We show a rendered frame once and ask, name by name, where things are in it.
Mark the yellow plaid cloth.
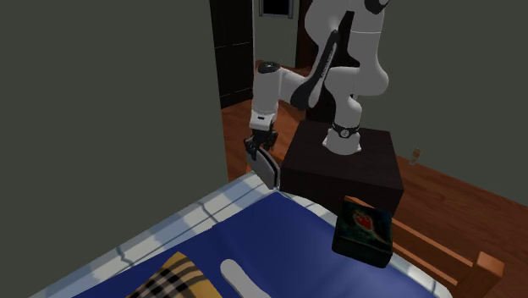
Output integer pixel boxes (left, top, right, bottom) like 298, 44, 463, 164
124, 251, 224, 298

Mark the grey elongated flat object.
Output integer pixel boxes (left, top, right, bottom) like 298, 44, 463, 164
219, 257, 272, 298

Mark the dark window with grey frame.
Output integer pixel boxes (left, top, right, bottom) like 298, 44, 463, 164
258, 0, 295, 20

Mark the blue blanket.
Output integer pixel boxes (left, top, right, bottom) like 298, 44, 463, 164
72, 190, 440, 298

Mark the dark green box, red picture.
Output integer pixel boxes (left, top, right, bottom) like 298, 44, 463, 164
331, 198, 394, 270

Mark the wooden bed with white mattress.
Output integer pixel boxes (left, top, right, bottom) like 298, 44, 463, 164
27, 170, 505, 298

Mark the dark wooden door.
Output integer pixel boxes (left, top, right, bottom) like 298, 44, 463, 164
208, 0, 255, 110

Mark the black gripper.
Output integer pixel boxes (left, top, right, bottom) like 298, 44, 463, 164
243, 129, 278, 161

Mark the dark robot stand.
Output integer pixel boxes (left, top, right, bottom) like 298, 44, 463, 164
278, 119, 405, 218

